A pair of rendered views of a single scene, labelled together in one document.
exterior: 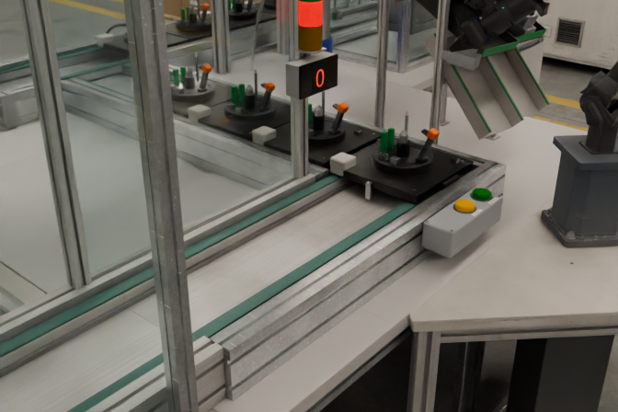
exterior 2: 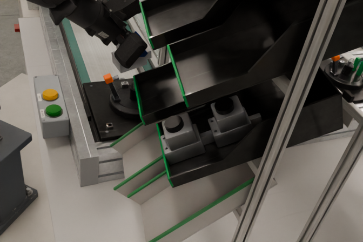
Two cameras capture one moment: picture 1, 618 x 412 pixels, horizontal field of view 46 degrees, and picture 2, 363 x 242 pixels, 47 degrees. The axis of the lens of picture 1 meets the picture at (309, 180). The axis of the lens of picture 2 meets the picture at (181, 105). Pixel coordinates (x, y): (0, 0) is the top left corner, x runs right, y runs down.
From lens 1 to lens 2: 223 cm
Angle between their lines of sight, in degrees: 90
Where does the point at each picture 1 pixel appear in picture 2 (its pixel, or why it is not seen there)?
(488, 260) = (27, 127)
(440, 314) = (13, 82)
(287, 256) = (97, 45)
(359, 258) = (52, 40)
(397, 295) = not seen: hidden behind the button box
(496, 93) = (158, 170)
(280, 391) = (31, 28)
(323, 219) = not seen: hidden behind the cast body
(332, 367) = (26, 42)
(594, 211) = not seen: outside the picture
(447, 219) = (48, 82)
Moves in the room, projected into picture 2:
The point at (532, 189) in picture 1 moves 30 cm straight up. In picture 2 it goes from (78, 227) to (76, 129)
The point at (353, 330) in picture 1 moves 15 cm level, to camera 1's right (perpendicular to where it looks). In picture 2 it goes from (38, 56) to (5, 74)
